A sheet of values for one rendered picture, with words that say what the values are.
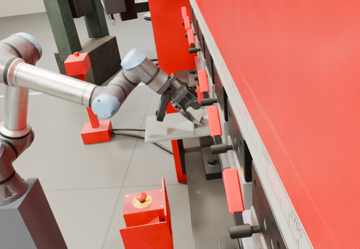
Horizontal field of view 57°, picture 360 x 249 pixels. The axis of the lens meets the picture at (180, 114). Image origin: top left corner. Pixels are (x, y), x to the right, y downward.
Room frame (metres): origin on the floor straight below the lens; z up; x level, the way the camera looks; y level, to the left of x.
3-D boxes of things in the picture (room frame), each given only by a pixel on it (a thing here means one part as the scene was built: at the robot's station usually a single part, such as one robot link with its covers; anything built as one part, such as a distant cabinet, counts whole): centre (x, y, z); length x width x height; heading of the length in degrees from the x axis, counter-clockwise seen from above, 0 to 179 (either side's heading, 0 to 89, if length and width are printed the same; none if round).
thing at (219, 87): (0.69, -0.14, 1.26); 0.15 x 0.09 x 0.17; 179
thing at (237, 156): (0.49, -0.13, 1.26); 0.15 x 0.09 x 0.17; 179
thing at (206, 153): (1.03, -0.09, 0.89); 0.30 x 0.05 x 0.03; 179
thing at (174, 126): (1.07, 0.00, 1.00); 0.26 x 0.18 x 0.01; 89
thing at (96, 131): (2.74, 0.80, 0.42); 0.25 x 0.20 x 0.83; 89
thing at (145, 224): (0.88, 0.17, 0.75); 0.20 x 0.16 x 0.18; 1
